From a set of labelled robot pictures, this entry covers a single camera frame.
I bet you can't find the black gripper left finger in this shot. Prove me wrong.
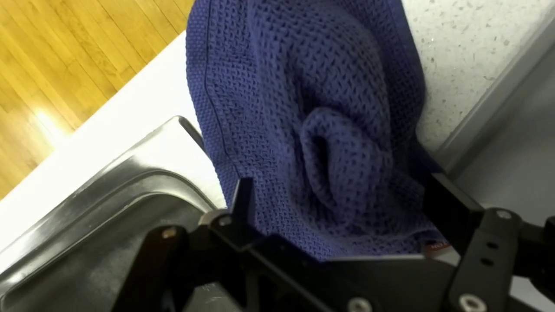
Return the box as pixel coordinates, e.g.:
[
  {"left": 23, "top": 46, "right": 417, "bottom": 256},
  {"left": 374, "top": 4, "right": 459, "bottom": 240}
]
[{"left": 110, "top": 174, "right": 349, "bottom": 312}]

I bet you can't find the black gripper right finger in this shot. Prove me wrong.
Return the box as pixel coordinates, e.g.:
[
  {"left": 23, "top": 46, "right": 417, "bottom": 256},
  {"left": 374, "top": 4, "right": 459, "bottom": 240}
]
[{"left": 424, "top": 171, "right": 555, "bottom": 312}]

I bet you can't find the blue tea towel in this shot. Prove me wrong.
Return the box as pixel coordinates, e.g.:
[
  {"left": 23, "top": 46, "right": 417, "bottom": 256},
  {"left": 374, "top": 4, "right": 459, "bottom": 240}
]
[{"left": 185, "top": 0, "right": 450, "bottom": 263}]

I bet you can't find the stainless steel sink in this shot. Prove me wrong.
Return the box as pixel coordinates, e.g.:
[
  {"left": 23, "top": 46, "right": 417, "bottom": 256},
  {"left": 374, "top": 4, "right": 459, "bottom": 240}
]
[{"left": 0, "top": 114, "right": 233, "bottom": 312}]

